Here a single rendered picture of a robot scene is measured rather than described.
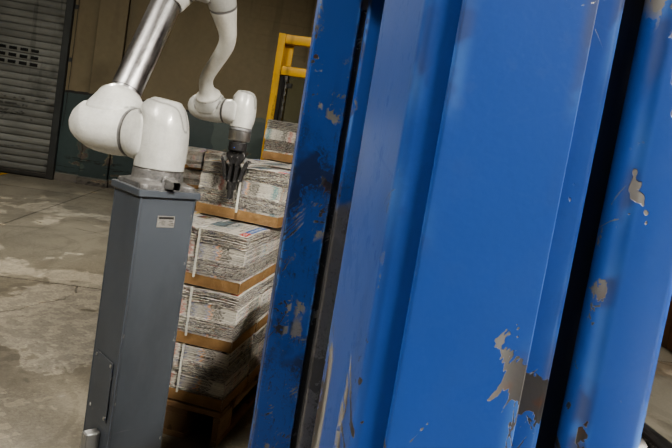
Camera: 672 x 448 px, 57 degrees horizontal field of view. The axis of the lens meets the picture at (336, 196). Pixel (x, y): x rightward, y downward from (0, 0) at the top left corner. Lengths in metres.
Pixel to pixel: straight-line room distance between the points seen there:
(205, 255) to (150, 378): 0.53
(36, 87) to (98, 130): 7.88
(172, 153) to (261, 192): 0.72
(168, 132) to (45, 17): 8.09
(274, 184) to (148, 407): 0.99
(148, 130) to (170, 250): 0.37
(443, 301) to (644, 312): 0.05
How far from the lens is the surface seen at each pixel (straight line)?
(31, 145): 9.94
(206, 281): 2.40
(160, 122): 1.93
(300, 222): 0.76
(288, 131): 3.46
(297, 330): 0.79
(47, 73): 9.87
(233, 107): 2.56
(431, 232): 0.16
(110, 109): 2.05
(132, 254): 1.93
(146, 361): 2.07
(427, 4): 0.16
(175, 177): 1.96
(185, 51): 9.52
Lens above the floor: 1.23
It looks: 5 degrees down
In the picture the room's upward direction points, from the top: 9 degrees clockwise
